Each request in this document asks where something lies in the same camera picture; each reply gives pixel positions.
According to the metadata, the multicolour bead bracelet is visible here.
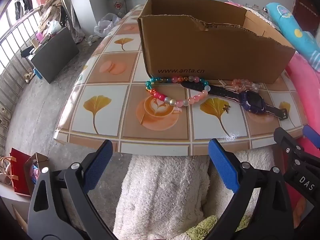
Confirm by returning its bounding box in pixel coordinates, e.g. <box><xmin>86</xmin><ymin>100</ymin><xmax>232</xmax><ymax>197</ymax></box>
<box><xmin>145</xmin><ymin>76</ymin><xmax>211</xmax><ymax>114</ymax></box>

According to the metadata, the white fluffy blanket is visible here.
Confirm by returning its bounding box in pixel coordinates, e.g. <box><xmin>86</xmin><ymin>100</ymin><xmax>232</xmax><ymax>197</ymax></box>
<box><xmin>112</xmin><ymin>146</ymin><xmax>275</xmax><ymax>240</ymax></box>

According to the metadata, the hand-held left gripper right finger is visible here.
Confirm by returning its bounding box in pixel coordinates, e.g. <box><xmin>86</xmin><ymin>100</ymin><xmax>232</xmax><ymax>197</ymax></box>
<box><xmin>208</xmin><ymin>138</ymin><xmax>294</xmax><ymax>240</ymax></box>

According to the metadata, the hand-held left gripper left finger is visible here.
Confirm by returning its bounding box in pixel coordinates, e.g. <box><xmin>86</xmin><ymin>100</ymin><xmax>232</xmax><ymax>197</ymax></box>
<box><xmin>27</xmin><ymin>139</ymin><xmax>118</xmax><ymax>240</ymax></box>

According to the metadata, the pink fleece blanket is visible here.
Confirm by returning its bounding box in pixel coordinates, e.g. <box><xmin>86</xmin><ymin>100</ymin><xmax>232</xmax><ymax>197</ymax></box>
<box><xmin>285</xmin><ymin>51</ymin><xmax>320</xmax><ymax>230</ymax></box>

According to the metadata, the dark grey cabinet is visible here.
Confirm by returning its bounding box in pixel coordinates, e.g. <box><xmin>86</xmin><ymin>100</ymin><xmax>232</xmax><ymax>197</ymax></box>
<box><xmin>27</xmin><ymin>26</ymin><xmax>80</xmax><ymax>84</ymax></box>

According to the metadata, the pile of bags and clutter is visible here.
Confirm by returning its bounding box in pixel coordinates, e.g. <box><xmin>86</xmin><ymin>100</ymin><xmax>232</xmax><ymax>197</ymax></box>
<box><xmin>37</xmin><ymin>0</ymin><xmax>69</xmax><ymax>34</ymax></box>

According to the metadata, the pair of pale slippers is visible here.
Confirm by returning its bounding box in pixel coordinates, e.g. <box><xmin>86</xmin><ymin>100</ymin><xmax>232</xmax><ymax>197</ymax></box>
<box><xmin>0</xmin><ymin>107</ymin><xmax>11</xmax><ymax>132</ymax></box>

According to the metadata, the tile pattern tablecloth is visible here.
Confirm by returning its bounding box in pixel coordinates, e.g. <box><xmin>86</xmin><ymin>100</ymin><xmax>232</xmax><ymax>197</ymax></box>
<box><xmin>54</xmin><ymin>4</ymin><xmax>309</xmax><ymax>157</ymax></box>

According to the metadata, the metal balcony railing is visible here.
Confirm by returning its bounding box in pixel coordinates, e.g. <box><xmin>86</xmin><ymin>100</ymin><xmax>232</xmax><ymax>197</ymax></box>
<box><xmin>0</xmin><ymin>6</ymin><xmax>44</xmax><ymax>155</ymax></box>

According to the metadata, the white plastic bag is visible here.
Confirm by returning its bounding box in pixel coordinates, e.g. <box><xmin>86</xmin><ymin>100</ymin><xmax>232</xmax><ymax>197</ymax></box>
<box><xmin>94</xmin><ymin>13</ymin><xmax>120</xmax><ymax>38</ymax></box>

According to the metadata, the hanging dark garment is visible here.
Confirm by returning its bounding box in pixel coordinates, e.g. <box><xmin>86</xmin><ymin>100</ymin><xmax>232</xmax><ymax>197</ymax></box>
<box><xmin>14</xmin><ymin>0</ymin><xmax>32</xmax><ymax>21</ymax></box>

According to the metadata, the brown cardboard box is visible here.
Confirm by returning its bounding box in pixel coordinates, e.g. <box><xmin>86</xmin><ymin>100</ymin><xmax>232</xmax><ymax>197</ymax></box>
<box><xmin>137</xmin><ymin>0</ymin><xmax>296</xmax><ymax>85</ymax></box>

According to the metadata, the beige handbag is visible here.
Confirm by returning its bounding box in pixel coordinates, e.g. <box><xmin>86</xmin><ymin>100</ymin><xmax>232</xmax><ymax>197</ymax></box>
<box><xmin>0</xmin><ymin>156</ymin><xmax>15</xmax><ymax>186</ymax></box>

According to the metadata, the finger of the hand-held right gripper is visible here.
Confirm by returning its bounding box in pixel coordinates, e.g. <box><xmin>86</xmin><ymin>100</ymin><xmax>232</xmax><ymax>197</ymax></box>
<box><xmin>302</xmin><ymin>124</ymin><xmax>320</xmax><ymax>149</ymax></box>
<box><xmin>273</xmin><ymin>127</ymin><xmax>309</xmax><ymax>170</ymax></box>

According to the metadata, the brown paper bag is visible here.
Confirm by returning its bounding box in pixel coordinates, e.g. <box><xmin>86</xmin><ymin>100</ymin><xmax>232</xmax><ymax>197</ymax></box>
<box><xmin>24</xmin><ymin>152</ymin><xmax>49</xmax><ymax>195</ymax></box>

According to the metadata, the light blue printed pillow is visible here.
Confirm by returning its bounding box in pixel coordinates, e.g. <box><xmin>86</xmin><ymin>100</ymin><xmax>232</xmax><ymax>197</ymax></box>
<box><xmin>265</xmin><ymin>2</ymin><xmax>320</xmax><ymax>70</ymax></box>

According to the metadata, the red gift bag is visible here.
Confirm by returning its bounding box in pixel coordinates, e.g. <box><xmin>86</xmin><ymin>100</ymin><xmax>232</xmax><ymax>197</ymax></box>
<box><xmin>9</xmin><ymin>148</ymin><xmax>32</xmax><ymax>195</ymax></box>

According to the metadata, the purple black wristwatch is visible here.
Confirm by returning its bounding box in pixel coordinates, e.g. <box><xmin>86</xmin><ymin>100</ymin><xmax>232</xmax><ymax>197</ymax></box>
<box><xmin>180</xmin><ymin>80</ymin><xmax>288</xmax><ymax>121</ymax></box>

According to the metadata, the grey red patterned cloth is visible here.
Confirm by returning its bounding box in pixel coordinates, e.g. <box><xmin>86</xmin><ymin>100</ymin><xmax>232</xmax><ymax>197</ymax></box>
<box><xmin>110</xmin><ymin>0</ymin><xmax>128</xmax><ymax>18</ymax></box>

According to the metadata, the pink bead bracelet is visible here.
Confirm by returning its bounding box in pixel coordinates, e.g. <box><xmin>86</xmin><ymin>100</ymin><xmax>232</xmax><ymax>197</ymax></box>
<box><xmin>231</xmin><ymin>78</ymin><xmax>260</xmax><ymax>93</ymax></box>

